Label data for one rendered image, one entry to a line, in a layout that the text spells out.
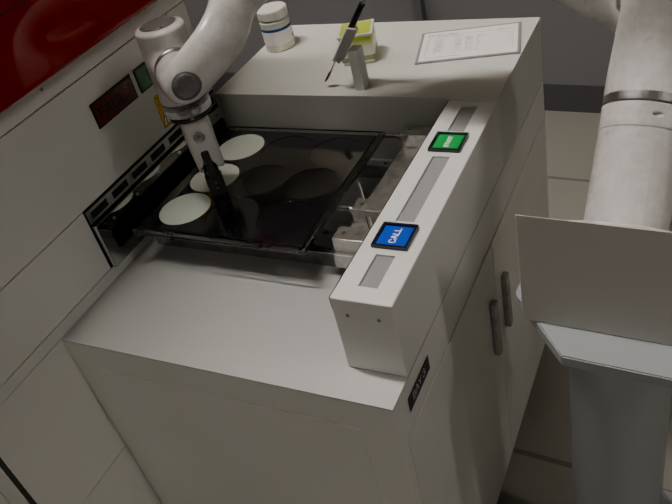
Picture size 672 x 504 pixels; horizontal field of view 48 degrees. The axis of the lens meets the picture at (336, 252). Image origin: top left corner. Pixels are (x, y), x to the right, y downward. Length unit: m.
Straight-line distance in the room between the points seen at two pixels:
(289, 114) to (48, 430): 0.77
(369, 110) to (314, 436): 0.66
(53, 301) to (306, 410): 0.49
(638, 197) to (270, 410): 0.62
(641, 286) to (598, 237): 0.09
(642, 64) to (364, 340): 0.54
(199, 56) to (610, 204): 0.65
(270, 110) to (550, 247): 0.78
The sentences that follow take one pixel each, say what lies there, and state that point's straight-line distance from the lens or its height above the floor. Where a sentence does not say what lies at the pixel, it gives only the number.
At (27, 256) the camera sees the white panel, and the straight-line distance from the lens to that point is 1.32.
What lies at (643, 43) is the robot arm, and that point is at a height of 1.15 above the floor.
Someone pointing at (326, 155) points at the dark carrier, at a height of 0.90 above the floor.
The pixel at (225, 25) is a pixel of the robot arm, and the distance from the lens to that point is 1.24.
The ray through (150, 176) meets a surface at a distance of 1.50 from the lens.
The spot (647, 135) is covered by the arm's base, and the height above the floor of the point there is 1.05.
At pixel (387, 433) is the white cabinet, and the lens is 1.10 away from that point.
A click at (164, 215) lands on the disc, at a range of 1.44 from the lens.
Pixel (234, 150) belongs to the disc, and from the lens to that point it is 1.57.
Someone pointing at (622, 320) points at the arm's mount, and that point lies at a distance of 1.10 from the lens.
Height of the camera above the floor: 1.62
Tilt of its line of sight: 37 degrees down
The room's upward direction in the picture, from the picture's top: 15 degrees counter-clockwise
